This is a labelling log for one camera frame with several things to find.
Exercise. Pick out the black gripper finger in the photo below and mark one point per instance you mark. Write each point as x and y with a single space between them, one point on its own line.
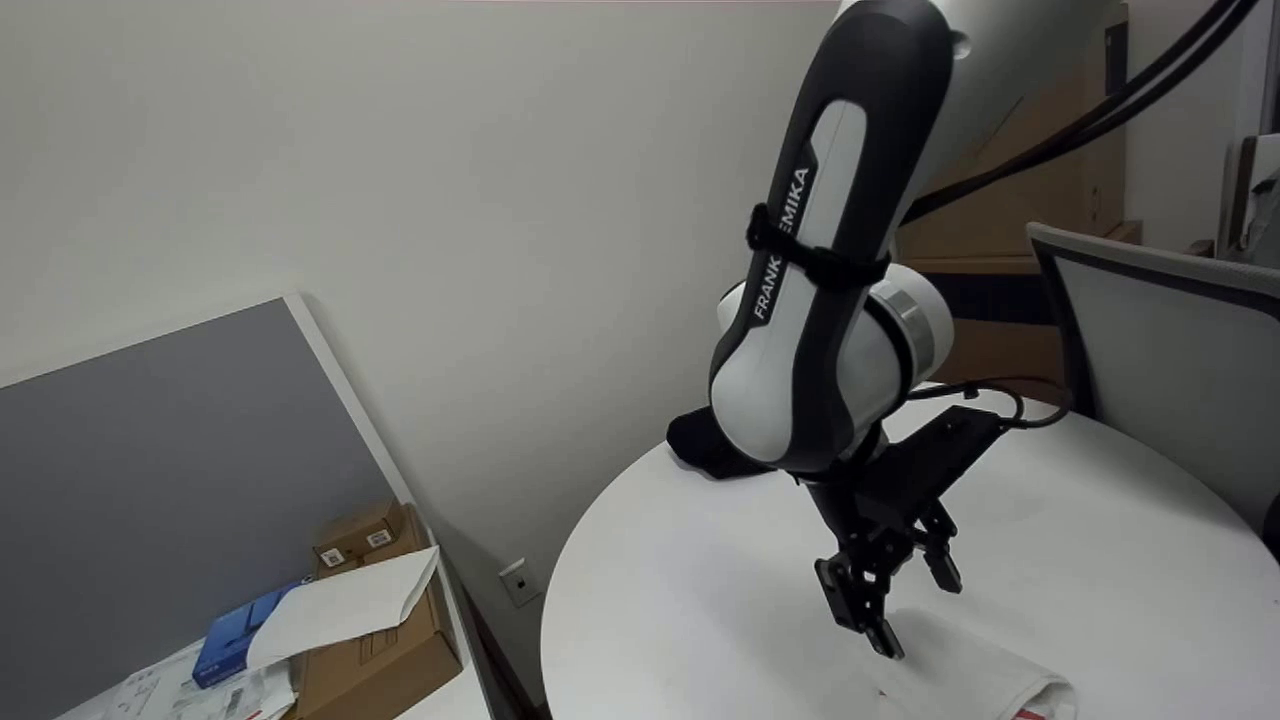
939 548
857 601

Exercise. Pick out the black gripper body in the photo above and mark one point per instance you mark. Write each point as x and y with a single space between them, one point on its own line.
878 496

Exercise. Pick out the white towel with red stripes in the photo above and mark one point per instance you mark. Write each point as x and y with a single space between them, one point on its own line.
948 673

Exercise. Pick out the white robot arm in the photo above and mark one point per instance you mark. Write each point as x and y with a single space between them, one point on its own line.
831 334

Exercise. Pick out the black cloth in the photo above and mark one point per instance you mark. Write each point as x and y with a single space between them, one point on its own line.
700 444

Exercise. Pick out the stacked cardboard boxes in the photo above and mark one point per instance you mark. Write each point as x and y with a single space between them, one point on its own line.
978 248

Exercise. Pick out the brown cardboard box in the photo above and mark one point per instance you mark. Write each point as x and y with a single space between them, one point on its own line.
390 646

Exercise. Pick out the blue object on desk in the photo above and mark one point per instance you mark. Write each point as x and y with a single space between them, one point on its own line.
231 636

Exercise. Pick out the grey partition panel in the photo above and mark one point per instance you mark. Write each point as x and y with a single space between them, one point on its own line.
167 480

